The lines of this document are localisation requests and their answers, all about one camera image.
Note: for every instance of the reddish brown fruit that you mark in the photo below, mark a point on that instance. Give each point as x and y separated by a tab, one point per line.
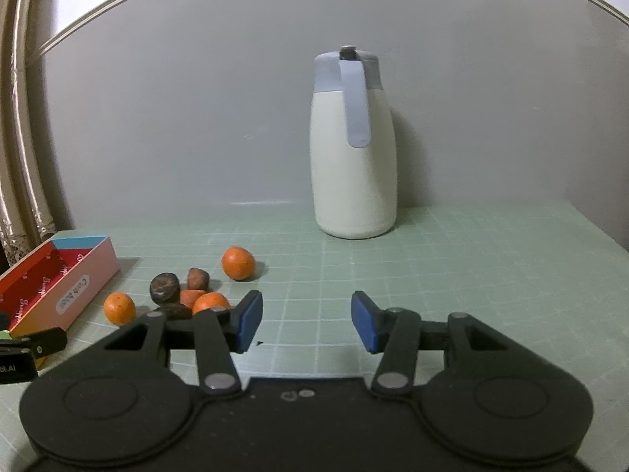
198	279

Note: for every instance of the white thermos jug blue lid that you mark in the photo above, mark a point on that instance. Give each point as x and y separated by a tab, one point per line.
351	172

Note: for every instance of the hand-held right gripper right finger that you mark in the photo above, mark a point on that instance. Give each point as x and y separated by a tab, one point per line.
362	319

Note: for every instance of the red and pink cardboard box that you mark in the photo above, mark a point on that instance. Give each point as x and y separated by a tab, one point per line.
64	275

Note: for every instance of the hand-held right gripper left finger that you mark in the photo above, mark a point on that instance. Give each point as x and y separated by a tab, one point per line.
251	319

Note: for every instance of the dark brown round fruit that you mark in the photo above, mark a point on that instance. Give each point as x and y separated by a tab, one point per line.
164	288
172	310

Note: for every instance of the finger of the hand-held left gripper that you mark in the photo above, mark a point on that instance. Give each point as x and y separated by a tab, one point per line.
48	341

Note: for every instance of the green cutting mat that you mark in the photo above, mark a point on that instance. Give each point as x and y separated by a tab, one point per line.
442	265

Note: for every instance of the small orange mandarin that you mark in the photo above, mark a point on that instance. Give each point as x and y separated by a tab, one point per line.
238	263
188	297
210	301
119	309

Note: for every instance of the beige curtain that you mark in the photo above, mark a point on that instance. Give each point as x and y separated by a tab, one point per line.
19	108

